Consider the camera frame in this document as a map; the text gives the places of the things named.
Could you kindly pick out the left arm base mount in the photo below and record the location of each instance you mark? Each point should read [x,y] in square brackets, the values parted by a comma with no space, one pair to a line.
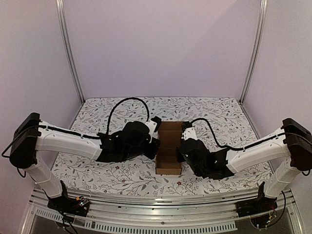
[75,206]

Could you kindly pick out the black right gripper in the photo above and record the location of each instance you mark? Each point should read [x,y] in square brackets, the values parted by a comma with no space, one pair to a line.
[181,152]

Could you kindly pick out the aluminium frame post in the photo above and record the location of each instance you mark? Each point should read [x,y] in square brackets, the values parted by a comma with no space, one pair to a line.
[68,50]
[255,50]

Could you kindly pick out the brown cardboard box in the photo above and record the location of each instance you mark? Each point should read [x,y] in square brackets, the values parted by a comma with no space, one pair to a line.
[170,135]

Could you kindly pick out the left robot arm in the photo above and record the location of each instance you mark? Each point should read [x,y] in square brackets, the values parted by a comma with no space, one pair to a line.
[33,135]

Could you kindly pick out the floral patterned table mat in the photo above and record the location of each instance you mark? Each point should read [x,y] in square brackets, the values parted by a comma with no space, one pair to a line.
[217,121]

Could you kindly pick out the left aluminium frame post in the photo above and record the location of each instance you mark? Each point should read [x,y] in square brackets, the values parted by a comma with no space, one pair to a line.
[68,50]

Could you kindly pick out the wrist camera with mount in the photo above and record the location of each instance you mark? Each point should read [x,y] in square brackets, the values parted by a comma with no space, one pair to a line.
[188,131]
[153,124]

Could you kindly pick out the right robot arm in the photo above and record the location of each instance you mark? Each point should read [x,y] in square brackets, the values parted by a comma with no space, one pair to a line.
[291,141]

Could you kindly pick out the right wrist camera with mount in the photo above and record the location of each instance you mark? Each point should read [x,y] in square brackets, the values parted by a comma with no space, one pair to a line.
[188,131]

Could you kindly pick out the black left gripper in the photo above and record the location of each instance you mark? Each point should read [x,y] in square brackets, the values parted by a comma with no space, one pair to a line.
[152,153]

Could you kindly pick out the aluminium front rail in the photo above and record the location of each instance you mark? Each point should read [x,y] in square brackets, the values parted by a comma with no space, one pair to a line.
[192,214]

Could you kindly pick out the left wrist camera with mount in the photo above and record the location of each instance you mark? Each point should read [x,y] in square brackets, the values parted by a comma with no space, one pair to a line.
[153,124]

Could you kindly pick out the right aluminium frame post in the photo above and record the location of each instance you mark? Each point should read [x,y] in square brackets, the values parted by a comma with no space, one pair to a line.
[255,50]

